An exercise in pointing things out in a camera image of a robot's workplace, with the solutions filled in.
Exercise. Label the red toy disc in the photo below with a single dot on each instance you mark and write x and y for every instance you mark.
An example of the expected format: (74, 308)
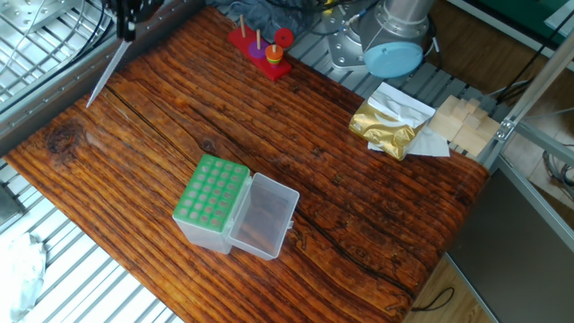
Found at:
(284, 37)

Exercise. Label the red peg toy base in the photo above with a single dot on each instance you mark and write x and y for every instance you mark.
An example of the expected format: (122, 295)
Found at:
(269, 69)

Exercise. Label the wood grain table mat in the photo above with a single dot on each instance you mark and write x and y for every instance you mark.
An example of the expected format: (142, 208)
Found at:
(291, 148)

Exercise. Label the gold tissue pack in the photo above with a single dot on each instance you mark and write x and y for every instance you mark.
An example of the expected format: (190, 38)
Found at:
(381, 130)

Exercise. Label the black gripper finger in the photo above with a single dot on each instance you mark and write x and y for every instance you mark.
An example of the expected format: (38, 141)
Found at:
(120, 18)
(139, 9)

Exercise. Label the yellow plastic clamp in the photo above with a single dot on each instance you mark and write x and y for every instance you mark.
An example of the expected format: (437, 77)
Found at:
(329, 6)

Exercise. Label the white crumpled tissue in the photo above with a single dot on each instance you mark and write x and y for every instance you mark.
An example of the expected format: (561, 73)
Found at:
(20, 273)

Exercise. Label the silver perforated mounting plate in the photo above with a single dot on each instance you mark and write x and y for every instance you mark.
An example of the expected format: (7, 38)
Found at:
(40, 13)

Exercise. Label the grey cloth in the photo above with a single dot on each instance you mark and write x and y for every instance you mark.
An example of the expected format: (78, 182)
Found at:
(264, 15)

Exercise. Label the clear pipette box green rack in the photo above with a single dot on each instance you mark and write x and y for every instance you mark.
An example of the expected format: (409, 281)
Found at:
(211, 193)

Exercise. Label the light wooden blocks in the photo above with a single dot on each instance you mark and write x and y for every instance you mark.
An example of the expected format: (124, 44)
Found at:
(466, 128)

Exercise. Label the aluminium frame profile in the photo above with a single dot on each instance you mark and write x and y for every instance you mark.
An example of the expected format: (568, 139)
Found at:
(536, 89)

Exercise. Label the silver blue-capped robot arm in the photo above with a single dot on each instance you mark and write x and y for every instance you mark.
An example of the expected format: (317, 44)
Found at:
(394, 27)

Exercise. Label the large clear pipette tip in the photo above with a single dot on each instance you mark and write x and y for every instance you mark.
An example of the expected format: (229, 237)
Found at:
(107, 74)

